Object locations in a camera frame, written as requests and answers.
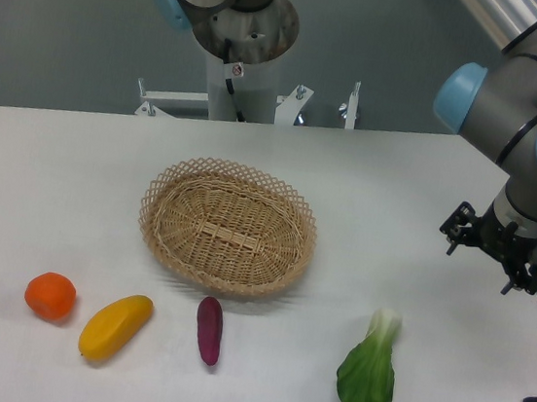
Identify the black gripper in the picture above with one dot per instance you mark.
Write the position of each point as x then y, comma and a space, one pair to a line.
501, 233

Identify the green bok choy vegetable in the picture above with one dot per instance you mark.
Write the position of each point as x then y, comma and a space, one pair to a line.
366, 374

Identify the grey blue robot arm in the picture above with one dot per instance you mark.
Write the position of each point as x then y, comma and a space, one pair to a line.
495, 111

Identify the woven wicker basket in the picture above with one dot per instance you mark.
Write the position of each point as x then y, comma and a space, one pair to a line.
228, 227

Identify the purple sweet potato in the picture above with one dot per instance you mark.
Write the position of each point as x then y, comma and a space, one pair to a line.
209, 330

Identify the yellow mango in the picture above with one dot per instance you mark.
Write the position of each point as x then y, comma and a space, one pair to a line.
112, 327

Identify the orange fruit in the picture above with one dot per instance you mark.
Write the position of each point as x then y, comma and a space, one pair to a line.
51, 296

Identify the white metal frame bracket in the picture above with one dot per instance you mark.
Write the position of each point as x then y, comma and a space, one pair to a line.
228, 103

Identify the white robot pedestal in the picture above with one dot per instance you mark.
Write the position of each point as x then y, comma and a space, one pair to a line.
248, 47

